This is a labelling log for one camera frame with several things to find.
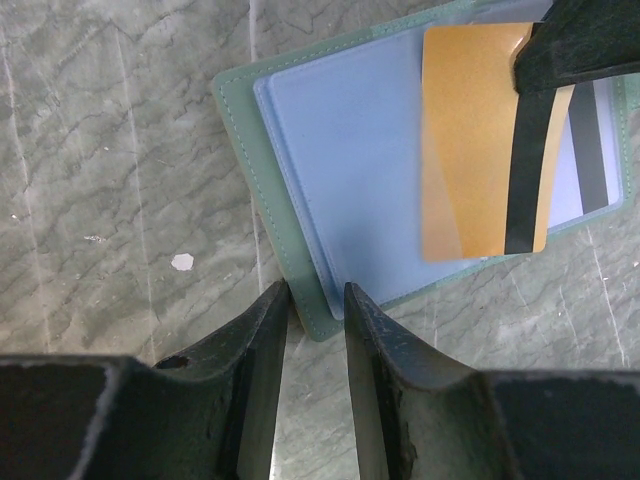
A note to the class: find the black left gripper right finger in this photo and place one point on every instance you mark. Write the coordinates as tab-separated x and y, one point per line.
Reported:
420	414

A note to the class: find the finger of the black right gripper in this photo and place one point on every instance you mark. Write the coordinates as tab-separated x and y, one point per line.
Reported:
579	41

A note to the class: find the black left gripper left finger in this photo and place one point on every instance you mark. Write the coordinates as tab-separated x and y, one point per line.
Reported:
205	412

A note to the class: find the gold striped credit card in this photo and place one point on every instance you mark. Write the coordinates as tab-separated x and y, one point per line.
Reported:
489	153

